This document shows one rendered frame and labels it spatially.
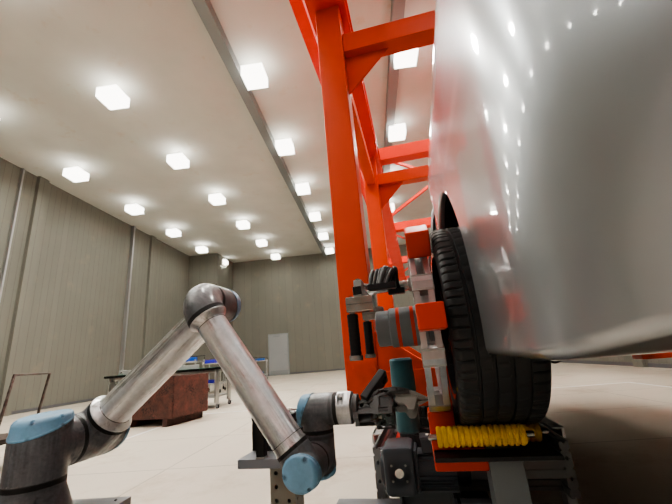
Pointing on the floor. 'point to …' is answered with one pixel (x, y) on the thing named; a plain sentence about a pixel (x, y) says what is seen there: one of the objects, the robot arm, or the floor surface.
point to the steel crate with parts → (175, 401)
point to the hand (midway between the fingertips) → (423, 396)
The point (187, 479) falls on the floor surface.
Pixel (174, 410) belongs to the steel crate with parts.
